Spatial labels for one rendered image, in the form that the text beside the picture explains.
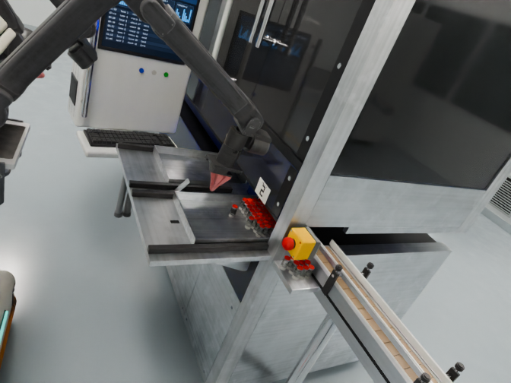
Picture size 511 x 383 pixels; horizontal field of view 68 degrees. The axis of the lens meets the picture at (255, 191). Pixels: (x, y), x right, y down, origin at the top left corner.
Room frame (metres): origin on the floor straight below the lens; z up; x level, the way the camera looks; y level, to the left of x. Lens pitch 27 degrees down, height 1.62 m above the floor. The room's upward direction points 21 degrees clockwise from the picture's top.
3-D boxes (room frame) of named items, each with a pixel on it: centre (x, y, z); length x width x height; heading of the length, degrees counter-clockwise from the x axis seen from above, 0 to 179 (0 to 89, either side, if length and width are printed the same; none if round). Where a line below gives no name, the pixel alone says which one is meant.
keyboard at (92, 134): (1.58, 0.63, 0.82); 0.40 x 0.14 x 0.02; 134
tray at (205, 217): (1.12, 0.05, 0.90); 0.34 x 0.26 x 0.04; 125
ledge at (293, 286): (1.00, -0.23, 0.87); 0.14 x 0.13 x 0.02; 125
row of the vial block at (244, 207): (1.17, -0.02, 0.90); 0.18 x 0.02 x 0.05; 35
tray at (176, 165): (1.40, 0.25, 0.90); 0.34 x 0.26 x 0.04; 125
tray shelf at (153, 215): (1.22, 0.21, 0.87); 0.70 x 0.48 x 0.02; 35
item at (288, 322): (2.15, 0.05, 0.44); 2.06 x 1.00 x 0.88; 35
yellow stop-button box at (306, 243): (0.99, -0.19, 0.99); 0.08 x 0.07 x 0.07; 125
